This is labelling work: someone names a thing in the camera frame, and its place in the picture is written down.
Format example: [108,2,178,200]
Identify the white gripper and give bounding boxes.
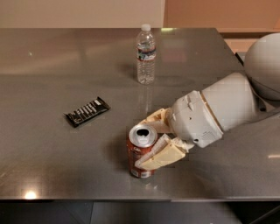
[135,91,223,171]

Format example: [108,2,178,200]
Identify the red coke can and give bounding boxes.
[126,124,158,179]

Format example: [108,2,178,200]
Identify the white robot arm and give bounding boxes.
[135,33,280,171]

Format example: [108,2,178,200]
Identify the clear plastic water bottle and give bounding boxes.
[136,24,157,85]

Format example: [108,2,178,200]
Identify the black snack bar wrapper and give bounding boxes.
[66,97,110,128]

